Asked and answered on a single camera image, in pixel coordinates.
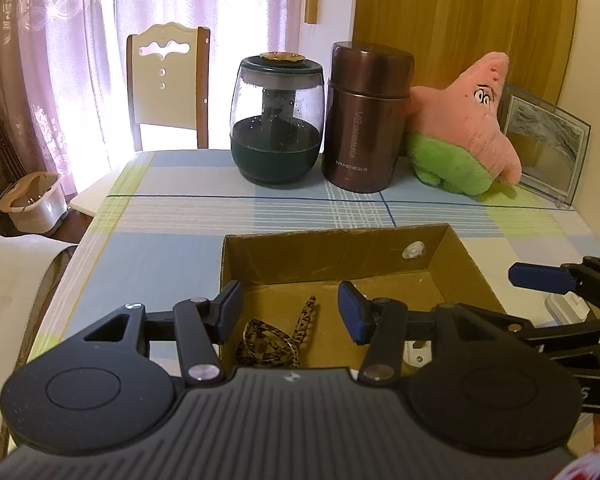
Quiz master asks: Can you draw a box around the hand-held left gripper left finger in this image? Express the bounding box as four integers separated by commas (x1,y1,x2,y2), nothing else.
82,280,244,387

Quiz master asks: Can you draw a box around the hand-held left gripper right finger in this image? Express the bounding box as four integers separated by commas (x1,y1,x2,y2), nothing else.
337,281,523,392

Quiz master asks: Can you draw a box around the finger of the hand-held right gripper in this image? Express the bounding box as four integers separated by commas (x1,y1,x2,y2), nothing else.
510,315,600,348
508,256,600,311

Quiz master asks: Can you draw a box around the white two-prong charger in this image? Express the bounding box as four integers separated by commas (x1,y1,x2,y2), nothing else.
545,292,588,325

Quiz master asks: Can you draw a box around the leopard print wire holder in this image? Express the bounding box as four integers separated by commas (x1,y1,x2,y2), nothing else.
236,296,317,368

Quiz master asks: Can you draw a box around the brown cardboard box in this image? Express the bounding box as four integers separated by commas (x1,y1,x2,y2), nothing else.
220,223,508,368

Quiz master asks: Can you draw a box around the plaid tablecloth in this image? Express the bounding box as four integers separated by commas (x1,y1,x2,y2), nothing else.
25,149,600,376

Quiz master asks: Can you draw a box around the dark glass jar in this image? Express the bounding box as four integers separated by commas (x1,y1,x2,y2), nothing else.
230,51,326,187

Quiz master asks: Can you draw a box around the pink starfish plush toy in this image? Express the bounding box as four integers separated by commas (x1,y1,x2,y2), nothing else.
407,51,522,196

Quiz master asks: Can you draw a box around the brown metal thermos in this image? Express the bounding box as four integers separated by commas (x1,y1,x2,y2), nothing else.
322,41,415,193

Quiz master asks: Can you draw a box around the cream wooden chair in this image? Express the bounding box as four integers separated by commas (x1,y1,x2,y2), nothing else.
70,22,212,218

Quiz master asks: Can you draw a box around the white sofa cover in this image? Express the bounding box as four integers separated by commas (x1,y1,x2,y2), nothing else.
0,232,78,441

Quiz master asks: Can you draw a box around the white plastic foot tub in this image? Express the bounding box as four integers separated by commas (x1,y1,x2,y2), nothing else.
0,171,70,236

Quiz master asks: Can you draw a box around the wooden door panel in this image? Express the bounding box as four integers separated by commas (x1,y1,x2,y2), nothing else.
352,0,581,106

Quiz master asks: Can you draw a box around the sheer pink curtain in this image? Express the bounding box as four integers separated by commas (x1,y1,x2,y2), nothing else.
0,0,306,201

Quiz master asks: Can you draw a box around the glass picture frame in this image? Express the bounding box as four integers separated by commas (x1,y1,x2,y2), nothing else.
497,82,592,207

